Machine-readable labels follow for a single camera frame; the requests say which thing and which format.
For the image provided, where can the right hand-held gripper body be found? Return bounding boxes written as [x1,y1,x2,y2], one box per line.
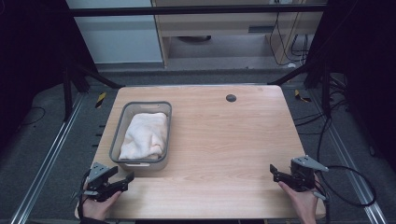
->
[289,155,330,193]

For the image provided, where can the black floor cables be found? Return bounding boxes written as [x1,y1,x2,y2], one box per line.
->
[292,74,353,162]

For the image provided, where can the person's dark sleeve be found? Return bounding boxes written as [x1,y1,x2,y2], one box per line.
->
[79,216,110,224]

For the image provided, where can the yellow black striped tape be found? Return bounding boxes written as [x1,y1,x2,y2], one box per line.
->
[293,89,312,104]
[94,91,107,109]

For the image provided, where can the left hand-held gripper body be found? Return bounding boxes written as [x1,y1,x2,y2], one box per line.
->
[81,161,114,203]

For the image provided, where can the black floor cable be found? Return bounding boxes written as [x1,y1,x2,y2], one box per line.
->
[18,105,47,127]

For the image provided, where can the white folded towel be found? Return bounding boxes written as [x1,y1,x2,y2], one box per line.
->
[118,112,169,161]

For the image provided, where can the black frame bar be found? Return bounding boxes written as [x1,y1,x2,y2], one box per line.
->
[68,4,329,18]

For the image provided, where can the black curtain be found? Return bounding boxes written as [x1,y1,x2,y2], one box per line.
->
[0,0,101,153]
[306,0,396,175]

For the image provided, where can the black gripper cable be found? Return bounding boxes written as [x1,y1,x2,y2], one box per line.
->
[76,169,92,220]
[315,164,378,224]

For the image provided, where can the person's right hand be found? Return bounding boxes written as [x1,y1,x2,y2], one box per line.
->
[277,181,320,224]

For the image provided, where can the white cabinet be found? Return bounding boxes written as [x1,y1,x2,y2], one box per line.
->
[65,0,164,65]

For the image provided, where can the person's left hand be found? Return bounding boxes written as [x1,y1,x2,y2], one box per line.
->
[81,189,123,222]

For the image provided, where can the black hanging cables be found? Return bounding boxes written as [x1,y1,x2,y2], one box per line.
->
[268,0,312,67]

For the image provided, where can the aluminium floor rail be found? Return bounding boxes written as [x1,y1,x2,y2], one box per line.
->
[307,90,390,224]
[8,92,86,224]

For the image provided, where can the black metal stand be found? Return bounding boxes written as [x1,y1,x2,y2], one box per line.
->
[267,59,332,119]
[61,59,125,123]

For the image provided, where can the grey plastic basket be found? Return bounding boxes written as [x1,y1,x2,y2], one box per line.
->
[108,100,173,173]

